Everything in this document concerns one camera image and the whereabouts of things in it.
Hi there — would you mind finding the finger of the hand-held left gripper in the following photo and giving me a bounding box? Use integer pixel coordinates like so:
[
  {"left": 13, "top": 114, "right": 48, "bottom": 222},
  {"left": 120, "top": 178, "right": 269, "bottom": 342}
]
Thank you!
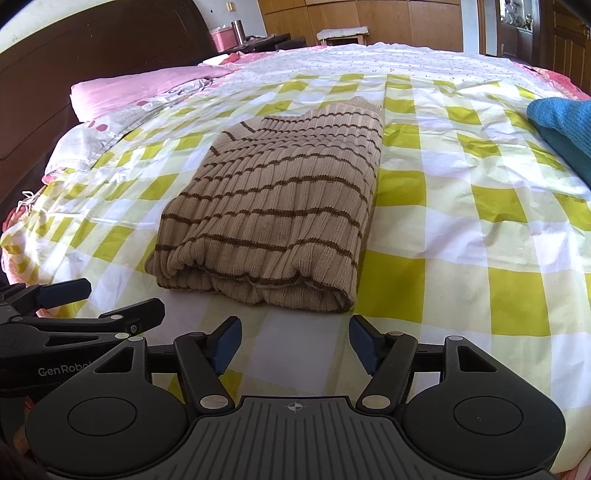
[
  {"left": 0, "top": 278, "right": 92, "bottom": 320},
  {"left": 28, "top": 298, "right": 166, "bottom": 344}
]

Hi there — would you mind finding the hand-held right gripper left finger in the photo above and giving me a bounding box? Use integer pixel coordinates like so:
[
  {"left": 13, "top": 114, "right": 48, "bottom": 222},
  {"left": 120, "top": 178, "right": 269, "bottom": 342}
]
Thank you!
[{"left": 97, "top": 316, "right": 243, "bottom": 414}]

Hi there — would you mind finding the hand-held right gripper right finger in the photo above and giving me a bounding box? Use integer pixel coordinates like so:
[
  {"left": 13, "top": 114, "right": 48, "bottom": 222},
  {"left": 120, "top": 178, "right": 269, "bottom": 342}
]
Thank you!
[{"left": 348, "top": 315, "right": 498, "bottom": 412}]

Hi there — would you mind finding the beige brown-striped knit sweater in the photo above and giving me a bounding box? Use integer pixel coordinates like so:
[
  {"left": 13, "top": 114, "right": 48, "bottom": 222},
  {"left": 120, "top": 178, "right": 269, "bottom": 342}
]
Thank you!
[{"left": 144, "top": 96, "right": 385, "bottom": 315}]

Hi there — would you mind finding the yellow white checked bed sheet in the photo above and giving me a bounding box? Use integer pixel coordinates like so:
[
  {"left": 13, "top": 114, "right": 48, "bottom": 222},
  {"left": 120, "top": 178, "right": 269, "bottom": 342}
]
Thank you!
[{"left": 0, "top": 71, "right": 591, "bottom": 475}]

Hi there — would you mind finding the pink pillow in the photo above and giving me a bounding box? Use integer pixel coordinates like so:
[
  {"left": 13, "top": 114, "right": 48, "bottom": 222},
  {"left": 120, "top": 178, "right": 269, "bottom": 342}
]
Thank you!
[{"left": 69, "top": 65, "right": 233, "bottom": 123}]

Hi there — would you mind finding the dark wooden headboard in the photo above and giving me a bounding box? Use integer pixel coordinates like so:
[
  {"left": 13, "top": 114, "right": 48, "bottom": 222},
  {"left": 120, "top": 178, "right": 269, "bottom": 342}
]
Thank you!
[{"left": 0, "top": 0, "right": 219, "bottom": 210}]

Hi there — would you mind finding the pink storage box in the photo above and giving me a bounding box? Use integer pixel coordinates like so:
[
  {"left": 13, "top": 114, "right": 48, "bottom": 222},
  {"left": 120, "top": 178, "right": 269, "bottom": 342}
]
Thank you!
[{"left": 209, "top": 26, "right": 241, "bottom": 52}]

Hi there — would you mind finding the white pink floral quilt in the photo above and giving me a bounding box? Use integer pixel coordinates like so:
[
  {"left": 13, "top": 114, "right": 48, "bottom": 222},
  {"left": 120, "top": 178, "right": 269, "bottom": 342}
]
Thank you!
[{"left": 41, "top": 43, "right": 591, "bottom": 185}]

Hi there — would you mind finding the blue knit sweater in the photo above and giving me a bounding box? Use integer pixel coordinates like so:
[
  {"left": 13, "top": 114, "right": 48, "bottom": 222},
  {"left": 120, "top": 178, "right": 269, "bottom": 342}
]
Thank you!
[{"left": 526, "top": 96, "right": 591, "bottom": 186}]

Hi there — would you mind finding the dark wooden nightstand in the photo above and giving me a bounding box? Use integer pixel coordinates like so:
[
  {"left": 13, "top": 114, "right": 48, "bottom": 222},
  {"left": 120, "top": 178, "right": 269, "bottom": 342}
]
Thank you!
[{"left": 238, "top": 32, "right": 308, "bottom": 54}]

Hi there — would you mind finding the wooden stool with white cushion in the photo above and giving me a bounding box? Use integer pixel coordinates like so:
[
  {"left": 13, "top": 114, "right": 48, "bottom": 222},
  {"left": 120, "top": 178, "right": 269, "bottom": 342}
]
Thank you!
[{"left": 316, "top": 27, "right": 373, "bottom": 47}]

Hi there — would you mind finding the wooden wardrobe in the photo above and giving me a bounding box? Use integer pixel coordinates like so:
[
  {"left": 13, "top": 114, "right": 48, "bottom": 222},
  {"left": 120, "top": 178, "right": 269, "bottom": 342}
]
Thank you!
[{"left": 256, "top": 0, "right": 465, "bottom": 52}]

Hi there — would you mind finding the wooden side cabinet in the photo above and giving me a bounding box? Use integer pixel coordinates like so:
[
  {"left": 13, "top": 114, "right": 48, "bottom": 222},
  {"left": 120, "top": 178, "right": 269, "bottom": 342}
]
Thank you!
[{"left": 539, "top": 0, "right": 591, "bottom": 89}]

